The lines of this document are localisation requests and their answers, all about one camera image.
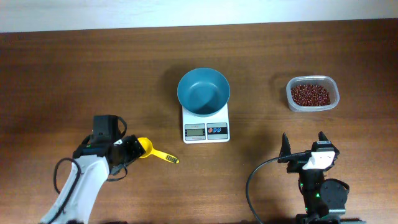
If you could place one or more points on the blue-grey bowl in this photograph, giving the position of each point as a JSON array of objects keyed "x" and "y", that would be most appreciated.
[{"x": 203, "y": 91}]

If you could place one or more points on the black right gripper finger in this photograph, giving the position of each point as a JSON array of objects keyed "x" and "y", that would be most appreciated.
[
  {"x": 322, "y": 137},
  {"x": 285, "y": 147}
]

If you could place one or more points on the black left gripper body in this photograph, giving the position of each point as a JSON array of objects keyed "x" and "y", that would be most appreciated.
[{"x": 133, "y": 148}]

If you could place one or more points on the yellow plastic measuring scoop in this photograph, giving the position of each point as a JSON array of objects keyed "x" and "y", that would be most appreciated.
[{"x": 151, "y": 151}]

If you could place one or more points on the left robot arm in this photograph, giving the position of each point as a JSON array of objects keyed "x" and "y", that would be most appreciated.
[{"x": 98, "y": 159}]

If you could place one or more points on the clear plastic container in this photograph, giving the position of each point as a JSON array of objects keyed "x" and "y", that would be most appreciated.
[{"x": 324, "y": 81}]

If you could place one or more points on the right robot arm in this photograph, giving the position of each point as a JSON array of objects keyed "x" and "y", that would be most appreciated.
[{"x": 324, "y": 199}]

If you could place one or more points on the white digital kitchen scale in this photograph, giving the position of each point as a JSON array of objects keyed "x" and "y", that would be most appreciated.
[{"x": 199, "y": 129}]

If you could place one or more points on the red adzuki beans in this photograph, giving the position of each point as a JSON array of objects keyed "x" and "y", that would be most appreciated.
[{"x": 310, "y": 95}]

